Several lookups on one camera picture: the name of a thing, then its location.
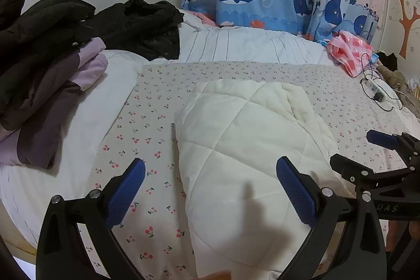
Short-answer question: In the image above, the pink cloth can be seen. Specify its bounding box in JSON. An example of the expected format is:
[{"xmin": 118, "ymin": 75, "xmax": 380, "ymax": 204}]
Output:
[{"xmin": 190, "ymin": 11, "xmax": 217, "ymax": 27}]

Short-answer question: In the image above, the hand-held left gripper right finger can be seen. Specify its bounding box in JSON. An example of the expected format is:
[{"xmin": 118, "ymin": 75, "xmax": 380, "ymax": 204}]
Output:
[{"xmin": 276, "ymin": 156, "xmax": 388, "ymax": 280}]

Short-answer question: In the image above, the white striped duvet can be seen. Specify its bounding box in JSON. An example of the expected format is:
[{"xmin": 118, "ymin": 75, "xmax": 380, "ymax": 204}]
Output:
[{"xmin": 0, "ymin": 13, "xmax": 335, "ymax": 248}]

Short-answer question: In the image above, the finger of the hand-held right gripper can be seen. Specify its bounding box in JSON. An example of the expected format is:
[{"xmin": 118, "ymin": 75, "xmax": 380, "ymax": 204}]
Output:
[
  {"xmin": 366, "ymin": 130, "xmax": 420, "ymax": 169},
  {"xmin": 329, "ymin": 153, "xmax": 411, "ymax": 192}
]

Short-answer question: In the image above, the cream quilted blanket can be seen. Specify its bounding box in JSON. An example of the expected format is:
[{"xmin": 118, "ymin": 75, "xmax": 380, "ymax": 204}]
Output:
[{"xmin": 172, "ymin": 80, "xmax": 358, "ymax": 280}]

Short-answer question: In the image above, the pink plastic bag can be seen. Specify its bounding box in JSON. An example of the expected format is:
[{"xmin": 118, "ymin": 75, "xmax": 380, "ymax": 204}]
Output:
[{"xmin": 325, "ymin": 30, "xmax": 376, "ymax": 79}]

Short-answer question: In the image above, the dark cloth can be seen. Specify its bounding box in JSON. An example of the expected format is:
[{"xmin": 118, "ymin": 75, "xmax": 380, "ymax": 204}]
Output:
[{"xmin": 376, "ymin": 51, "xmax": 397, "ymax": 69}]

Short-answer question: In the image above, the black fleece garment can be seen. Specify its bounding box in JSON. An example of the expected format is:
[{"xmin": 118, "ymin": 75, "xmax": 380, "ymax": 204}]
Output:
[{"xmin": 0, "ymin": 0, "xmax": 96, "ymax": 130}]

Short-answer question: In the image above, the cherry print bed sheet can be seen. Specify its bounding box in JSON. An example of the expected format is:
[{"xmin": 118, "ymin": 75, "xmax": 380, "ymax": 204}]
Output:
[{"xmin": 77, "ymin": 61, "xmax": 420, "ymax": 280}]

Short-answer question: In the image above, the power strip with cables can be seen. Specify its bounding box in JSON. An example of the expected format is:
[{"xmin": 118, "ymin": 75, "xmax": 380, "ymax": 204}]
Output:
[{"xmin": 360, "ymin": 53, "xmax": 404, "ymax": 112}]

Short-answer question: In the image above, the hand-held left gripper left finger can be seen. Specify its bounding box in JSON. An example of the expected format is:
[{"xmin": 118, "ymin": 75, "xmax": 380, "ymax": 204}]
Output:
[{"xmin": 35, "ymin": 158, "xmax": 146, "ymax": 280}]

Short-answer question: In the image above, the lilac purple jacket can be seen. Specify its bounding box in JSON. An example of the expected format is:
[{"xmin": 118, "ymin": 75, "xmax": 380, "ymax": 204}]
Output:
[{"xmin": 0, "ymin": 37, "xmax": 109, "ymax": 171}]

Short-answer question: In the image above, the person's right hand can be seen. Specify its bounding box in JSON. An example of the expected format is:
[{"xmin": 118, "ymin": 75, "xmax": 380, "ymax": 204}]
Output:
[{"xmin": 382, "ymin": 221, "xmax": 420, "ymax": 253}]

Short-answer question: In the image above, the person's left hand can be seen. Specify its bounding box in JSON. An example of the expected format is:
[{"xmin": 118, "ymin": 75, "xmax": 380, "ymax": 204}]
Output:
[{"xmin": 198, "ymin": 270, "xmax": 235, "ymax": 280}]

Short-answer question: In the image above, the brown garment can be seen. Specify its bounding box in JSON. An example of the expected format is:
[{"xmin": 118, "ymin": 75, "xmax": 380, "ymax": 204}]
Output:
[{"xmin": 377, "ymin": 65, "xmax": 409, "ymax": 93}]

